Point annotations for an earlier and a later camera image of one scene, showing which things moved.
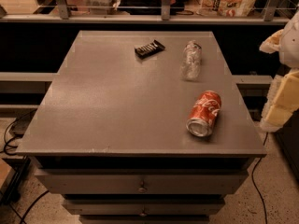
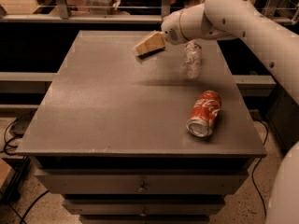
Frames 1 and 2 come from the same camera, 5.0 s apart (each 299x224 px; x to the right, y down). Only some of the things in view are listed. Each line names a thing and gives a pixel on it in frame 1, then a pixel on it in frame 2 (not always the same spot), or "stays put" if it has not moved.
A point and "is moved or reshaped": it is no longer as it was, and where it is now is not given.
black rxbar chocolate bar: x=144 y=50 is moved or reshaped
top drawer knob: x=142 y=189 stays put
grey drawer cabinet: x=111 y=138 stays put
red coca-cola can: x=203 y=113 stays put
